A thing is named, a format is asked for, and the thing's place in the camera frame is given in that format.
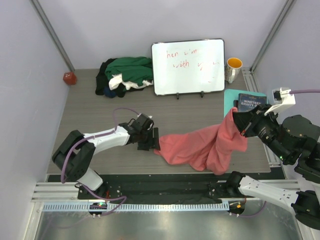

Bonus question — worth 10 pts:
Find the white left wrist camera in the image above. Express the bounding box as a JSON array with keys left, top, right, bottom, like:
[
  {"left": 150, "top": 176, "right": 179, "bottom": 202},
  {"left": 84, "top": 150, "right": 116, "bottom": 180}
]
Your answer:
[{"left": 145, "top": 115, "right": 154, "bottom": 131}]

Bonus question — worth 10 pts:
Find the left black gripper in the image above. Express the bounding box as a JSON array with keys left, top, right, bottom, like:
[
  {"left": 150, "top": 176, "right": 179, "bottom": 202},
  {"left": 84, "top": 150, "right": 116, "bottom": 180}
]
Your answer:
[{"left": 138, "top": 127, "right": 160, "bottom": 152}]

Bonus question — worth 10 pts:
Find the yellow white mug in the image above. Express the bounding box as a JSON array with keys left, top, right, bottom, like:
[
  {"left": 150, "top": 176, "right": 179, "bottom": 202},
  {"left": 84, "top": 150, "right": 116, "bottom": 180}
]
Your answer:
[{"left": 224, "top": 57, "right": 243, "bottom": 84}]

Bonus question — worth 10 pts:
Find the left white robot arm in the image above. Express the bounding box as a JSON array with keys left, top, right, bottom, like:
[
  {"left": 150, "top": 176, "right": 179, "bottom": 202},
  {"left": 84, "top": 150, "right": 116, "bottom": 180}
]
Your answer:
[{"left": 51, "top": 113, "right": 161, "bottom": 200}]

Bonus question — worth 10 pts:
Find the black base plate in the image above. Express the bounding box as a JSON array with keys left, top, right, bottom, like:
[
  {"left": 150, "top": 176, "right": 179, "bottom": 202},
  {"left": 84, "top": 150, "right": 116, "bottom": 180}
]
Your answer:
[{"left": 77, "top": 172, "right": 256, "bottom": 204}]

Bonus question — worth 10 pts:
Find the white slotted cable duct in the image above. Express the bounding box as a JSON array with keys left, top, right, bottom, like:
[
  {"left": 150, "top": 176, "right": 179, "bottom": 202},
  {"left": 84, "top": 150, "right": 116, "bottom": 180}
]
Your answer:
[{"left": 42, "top": 201, "right": 230, "bottom": 212}]

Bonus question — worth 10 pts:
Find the white dry-erase board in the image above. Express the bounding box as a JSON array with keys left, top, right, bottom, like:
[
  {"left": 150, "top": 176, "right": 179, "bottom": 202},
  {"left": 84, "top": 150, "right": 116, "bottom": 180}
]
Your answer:
[{"left": 151, "top": 38, "right": 225, "bottom": 96}]

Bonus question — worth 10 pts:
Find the teal tray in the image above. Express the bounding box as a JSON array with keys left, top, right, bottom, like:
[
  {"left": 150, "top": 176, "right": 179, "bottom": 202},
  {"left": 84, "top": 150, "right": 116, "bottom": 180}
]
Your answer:
[{"left": 223, "top": 89, "right": 267, "bottom": 117}]

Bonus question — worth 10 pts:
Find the white t shirt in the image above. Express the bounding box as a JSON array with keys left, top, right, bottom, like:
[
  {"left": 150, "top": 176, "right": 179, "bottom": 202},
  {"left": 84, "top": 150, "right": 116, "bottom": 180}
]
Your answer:
[{"left": 108, "top": 73, "right": 154, "bottom": 91}]

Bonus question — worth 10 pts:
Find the green t shirt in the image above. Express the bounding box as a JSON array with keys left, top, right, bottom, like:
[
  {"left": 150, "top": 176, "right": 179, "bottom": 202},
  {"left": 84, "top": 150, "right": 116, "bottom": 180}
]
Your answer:
[{"left": 104, "top": 56, "right": 154, "bottom": 87}]

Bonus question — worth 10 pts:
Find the pink t shirt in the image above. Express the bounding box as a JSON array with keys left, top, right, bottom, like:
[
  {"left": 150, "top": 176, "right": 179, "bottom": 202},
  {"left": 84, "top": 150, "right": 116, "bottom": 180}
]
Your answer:
[{"left": 153, "top": 107, "right": 248, "bottom": 175}]

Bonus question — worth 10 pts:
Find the blue 1984 book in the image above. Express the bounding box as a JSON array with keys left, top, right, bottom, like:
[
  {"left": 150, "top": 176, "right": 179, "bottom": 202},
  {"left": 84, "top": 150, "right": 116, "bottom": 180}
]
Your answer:
[{"left": 237, "top": 93, "right": 267, "bottom": 112}]

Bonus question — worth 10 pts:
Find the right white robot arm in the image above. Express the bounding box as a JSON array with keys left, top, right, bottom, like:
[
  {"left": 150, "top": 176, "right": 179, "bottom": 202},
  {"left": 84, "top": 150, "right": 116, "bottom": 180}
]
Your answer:
[{"left": 225, "top": 104, "right": 320, "bottom": 230}]

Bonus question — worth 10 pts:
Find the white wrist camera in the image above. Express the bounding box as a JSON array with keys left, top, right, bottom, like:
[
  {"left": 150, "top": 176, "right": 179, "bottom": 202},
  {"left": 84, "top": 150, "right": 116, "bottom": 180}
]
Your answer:
[
  {"left": 145, "top": 115, "right": 154, "bottom": 131},
  {"left": 264, "top": 87, "right": 296, "bottom": 116}
]

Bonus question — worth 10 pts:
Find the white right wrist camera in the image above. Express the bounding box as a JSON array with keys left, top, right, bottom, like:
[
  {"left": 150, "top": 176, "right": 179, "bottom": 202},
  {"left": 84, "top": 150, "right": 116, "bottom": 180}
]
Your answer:
[{"left": 264, "top": 87, "right": 296, "bottom": 116}]

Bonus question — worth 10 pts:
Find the black t shirt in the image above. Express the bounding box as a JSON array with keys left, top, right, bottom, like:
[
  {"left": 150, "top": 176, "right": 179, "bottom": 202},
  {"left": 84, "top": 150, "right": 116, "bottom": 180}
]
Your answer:
[{"left": 95, "top": 58, "right": 126, "bottom": 99}]

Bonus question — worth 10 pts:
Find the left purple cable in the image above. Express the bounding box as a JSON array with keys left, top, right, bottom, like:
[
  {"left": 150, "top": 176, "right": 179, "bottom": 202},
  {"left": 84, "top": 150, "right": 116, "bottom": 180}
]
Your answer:
[{"left": 60, "top": 107, "right": 141, "bottom": 185}]

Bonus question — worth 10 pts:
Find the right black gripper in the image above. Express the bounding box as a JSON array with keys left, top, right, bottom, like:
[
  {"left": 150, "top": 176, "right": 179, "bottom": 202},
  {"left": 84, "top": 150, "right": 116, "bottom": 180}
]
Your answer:
[{"left": 228, "top": 102, "right": 291, "bottom": 162}]

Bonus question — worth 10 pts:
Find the red cube eraser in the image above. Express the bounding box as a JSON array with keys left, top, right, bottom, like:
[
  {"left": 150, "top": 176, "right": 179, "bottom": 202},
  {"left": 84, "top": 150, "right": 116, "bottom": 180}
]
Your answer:
[{"left": 63, "top": 72, "right": 77, "bottom": 86}]

